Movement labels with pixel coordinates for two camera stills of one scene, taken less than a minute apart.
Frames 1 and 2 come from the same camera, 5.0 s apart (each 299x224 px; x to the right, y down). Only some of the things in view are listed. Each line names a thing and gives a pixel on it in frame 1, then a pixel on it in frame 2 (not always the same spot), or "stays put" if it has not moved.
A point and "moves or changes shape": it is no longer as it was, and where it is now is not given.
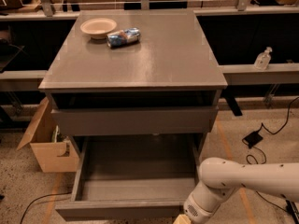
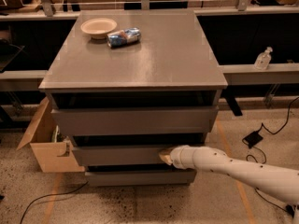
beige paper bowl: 98,28 stays put
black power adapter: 253,138 stays put
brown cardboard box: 53,153 stays put
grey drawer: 133,177 moves or changes shape
